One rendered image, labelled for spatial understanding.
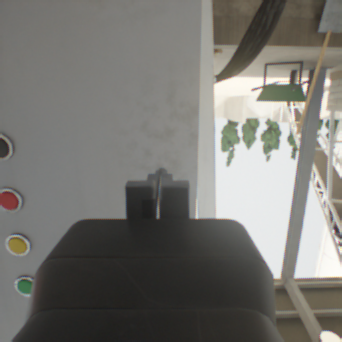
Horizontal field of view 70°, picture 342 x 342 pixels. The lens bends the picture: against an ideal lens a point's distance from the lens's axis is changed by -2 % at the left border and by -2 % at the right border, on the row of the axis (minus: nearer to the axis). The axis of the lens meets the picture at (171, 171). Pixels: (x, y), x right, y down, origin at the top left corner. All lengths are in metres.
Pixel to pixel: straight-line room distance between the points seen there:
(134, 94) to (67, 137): 0.08
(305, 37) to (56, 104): 2.75
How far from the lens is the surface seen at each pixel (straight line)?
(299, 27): 2.90
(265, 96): 4.23
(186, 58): 0.26
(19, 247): 0.35
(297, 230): 5.57
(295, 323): 5.89
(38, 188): 0.31
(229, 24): 2.69
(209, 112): 0.89
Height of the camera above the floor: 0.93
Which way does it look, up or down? 15 degrees up
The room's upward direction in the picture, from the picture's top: 180 degrees clockwise
